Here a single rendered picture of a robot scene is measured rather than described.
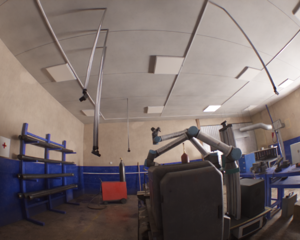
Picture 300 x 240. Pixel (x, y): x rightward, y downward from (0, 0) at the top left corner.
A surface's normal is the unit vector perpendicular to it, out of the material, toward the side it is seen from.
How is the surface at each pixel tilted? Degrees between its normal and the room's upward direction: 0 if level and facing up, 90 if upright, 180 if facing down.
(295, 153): 90
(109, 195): 90
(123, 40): 180
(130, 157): 90
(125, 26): 180
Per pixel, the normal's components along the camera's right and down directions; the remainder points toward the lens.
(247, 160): 0.07, -0.32
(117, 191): 0.41, -0.32
